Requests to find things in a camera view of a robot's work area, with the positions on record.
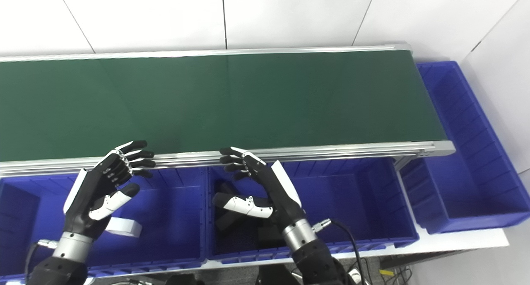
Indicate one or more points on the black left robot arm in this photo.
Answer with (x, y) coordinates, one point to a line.
(70, 247)

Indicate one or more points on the green conveyor belt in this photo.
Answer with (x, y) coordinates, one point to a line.
(331, 149)
(248, 102)

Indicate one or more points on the yellow tag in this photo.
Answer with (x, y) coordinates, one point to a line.
(387, 272)

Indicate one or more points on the black cylinder block part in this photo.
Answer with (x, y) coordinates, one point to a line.
(227, 223)
(269, 237)

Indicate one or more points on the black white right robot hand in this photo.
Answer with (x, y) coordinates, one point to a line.
(281, 194)

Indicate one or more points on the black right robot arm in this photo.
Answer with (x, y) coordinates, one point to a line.
(298, 235)

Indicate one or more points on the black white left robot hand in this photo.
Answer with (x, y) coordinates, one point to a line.
(89, 194)

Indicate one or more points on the white block part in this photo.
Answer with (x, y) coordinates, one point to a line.
(124, 228)

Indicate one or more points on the blue plastic bin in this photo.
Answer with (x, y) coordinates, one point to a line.
(476, 185)
(352, 202)
(165, 235)

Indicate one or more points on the black robot body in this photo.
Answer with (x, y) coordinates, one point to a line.
(273, 276)

